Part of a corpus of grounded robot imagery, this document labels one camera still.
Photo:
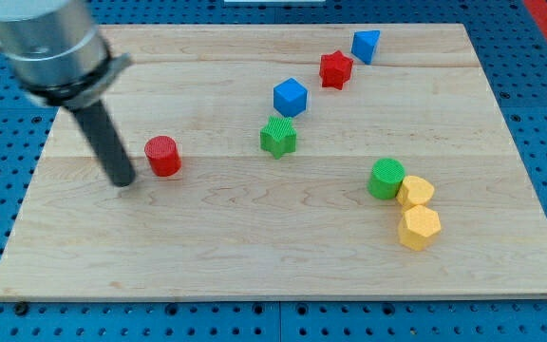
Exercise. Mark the yellow hexagon block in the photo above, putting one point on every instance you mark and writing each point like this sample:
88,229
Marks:
419,227

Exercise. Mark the yellow heart block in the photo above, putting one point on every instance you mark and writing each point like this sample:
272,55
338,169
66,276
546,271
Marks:
414,191

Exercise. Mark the green star block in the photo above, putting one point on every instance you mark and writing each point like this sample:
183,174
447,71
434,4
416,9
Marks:
278,136

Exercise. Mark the green cylinder block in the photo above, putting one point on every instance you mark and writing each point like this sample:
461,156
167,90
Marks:
385,178

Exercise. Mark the blue cube block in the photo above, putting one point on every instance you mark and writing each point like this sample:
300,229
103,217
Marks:
290,98

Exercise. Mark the red star block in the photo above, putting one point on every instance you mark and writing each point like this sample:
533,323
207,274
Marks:
335,69

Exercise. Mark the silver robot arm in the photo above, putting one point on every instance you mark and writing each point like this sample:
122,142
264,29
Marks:
57,52

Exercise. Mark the light wooden board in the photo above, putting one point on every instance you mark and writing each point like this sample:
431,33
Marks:
236,224

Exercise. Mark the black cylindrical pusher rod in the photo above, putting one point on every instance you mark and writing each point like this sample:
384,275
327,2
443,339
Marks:
102,136

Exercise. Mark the red cylinder block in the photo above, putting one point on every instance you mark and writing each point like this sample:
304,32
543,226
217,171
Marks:
163,156

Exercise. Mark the blue triangular prism block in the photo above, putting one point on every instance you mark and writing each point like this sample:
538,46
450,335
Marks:
364,45

